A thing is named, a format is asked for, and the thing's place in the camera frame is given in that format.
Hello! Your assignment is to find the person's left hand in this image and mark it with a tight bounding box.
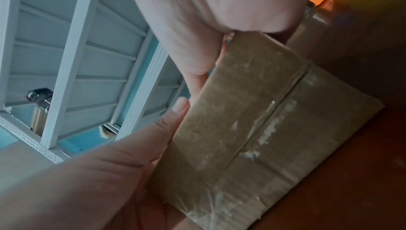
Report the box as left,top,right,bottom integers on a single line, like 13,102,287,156
0,97,199,230

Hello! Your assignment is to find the person's right hand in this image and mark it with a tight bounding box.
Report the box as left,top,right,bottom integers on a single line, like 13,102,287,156
122,0,315,98

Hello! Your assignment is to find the brown taped cardboard box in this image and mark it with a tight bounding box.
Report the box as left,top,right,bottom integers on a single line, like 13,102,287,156
147,32,386,230

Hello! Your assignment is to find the small black object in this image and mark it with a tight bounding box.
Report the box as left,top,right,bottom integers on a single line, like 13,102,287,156
25,88,54,107

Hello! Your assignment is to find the white metal shelf rack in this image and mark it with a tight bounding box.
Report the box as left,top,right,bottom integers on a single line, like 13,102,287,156
0,0,191,165

